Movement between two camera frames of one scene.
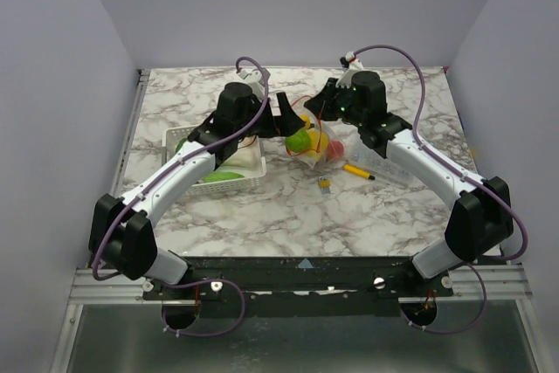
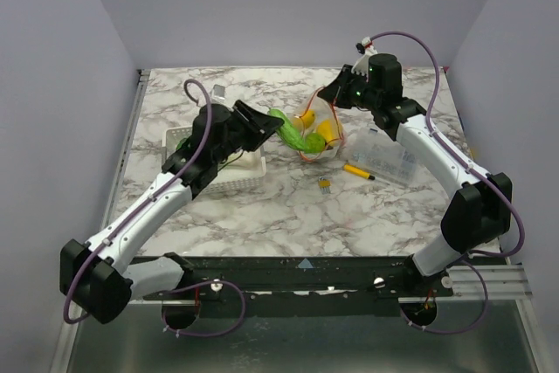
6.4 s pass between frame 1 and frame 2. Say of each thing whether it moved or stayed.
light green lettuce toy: moved
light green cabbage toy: moved
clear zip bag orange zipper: moved
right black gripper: moved
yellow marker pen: stayed
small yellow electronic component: stayed
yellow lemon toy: moved
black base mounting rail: stayed
